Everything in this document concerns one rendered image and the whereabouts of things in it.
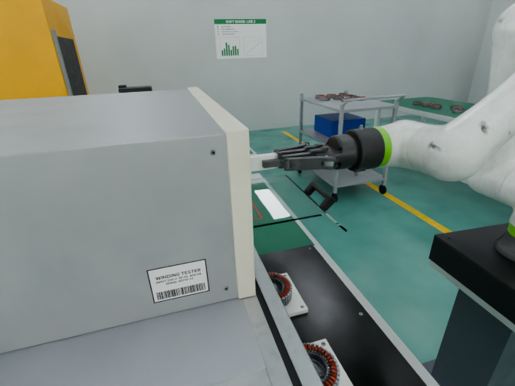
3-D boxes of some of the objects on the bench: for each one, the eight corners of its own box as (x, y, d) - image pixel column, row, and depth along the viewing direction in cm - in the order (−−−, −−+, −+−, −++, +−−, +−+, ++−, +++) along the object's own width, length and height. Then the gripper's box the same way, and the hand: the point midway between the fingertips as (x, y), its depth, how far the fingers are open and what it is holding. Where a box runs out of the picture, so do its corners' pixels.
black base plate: (312, 249, 107) (312, 243, 106) (480, 462, 51) (484, 455, 50) (175, 278, 95) (174, 272, 94) (198, 594, 39) (197, 588, 38)
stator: (322, 347, 68) (323, 335, 66) (349, 396, 58) (351, 384, 56) (274, 361, 65) (274, 349, 63) (295, 415, 55) (295, 403, 53)
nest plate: (287, 275, 91) (287, 272, 91) (308, 312, 78) (308, 309, 78) (238, 286, 88) (237, 282, 87) (252, 327, 75) (252, 323, 74)
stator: (284, 278, 88) (284, 268, 87) (297, 306, 79) (298, 295, 77) (247, 285, 86) (246, 275, 85) (256, 315, 76) (255, 304, 75)
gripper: (364, 177, 63) (253, 194, 57) (332, 158, 74) (237, 171, 68) (369, 141, 59) (251, 155, 54) (335, 128, 71) (235, 138, 65)
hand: (260, 161), depth 62 cm, fingers closed
